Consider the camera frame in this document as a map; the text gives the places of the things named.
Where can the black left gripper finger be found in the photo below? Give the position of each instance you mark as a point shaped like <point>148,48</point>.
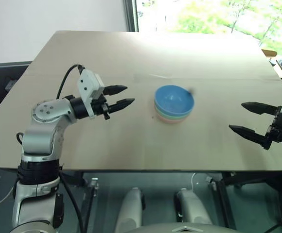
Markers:
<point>121,104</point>
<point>115,89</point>

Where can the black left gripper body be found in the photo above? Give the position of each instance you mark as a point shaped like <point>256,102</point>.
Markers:
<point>99,105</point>

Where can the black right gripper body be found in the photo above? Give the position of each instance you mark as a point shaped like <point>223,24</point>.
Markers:
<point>278,131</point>

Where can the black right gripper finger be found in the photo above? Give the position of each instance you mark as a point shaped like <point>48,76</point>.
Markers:
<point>261,108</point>
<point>249,134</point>

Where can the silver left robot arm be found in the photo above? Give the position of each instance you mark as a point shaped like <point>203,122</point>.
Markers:
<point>46,136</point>

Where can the green plastic bowl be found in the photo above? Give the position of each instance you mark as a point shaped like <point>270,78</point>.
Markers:
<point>160,114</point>

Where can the blue plastic bowl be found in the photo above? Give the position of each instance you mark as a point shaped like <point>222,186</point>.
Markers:
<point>173,99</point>

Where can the pink plastic bowl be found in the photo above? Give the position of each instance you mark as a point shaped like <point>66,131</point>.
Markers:
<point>172,121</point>

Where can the small cardboard box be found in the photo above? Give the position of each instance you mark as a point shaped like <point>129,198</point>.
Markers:
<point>269,53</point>

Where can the silver right robot leg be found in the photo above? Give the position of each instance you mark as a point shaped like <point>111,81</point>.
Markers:
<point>192,208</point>

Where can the dark robot torso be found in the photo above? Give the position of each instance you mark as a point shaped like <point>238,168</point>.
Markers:
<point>180,229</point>

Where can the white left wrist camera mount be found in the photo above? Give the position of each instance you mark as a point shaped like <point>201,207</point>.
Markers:
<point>88,83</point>

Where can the dark window frame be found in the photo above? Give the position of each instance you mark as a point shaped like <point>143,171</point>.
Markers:
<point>132,14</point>

